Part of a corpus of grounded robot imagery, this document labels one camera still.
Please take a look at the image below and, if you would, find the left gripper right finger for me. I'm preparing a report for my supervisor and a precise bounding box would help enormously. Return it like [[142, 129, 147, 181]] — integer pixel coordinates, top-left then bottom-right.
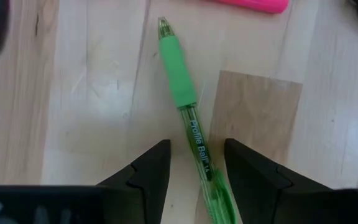
[[224, 138, 335, 224]]

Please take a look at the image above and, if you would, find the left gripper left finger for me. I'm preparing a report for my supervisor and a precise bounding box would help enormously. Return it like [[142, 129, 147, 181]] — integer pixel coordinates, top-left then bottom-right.
[[96, 139, 172, 224]]

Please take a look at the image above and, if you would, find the green ballpoint pen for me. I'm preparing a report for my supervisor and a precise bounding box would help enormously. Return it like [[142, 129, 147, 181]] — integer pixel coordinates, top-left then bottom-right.
[[156, 16, 239, 224]]

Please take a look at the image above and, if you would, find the pink highlighter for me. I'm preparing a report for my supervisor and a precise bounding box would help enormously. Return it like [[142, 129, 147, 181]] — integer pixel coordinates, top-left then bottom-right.
[[202, 0, 291, 15]]

